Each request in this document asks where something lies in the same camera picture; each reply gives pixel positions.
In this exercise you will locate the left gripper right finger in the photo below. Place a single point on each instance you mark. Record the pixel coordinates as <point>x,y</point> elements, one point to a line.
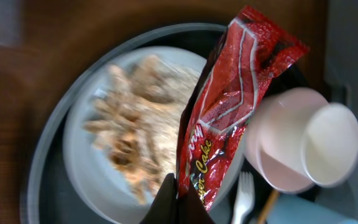
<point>190,210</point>

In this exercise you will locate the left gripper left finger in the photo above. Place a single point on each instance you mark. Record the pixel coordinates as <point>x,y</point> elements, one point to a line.
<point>163,208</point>

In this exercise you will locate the blue plastic cup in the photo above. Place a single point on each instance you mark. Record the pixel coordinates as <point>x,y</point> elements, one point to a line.
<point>290,209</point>

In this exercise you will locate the pink saucer bowl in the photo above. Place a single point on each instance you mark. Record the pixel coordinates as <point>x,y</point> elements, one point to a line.
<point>273,138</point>

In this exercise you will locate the cream paper cup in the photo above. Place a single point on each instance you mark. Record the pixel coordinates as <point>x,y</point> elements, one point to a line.
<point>329,145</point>

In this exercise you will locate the red snack wrapper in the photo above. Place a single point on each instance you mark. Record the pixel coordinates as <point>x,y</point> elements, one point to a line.
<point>249,55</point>

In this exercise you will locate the white plastic fork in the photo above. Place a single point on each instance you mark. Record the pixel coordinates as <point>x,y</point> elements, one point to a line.
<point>245,198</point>

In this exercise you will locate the wooden chopstick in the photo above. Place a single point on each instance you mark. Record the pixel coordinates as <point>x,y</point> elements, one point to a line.
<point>268,206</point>

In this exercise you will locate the round black serving tray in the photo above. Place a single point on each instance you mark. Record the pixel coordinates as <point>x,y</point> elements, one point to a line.
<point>48,196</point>

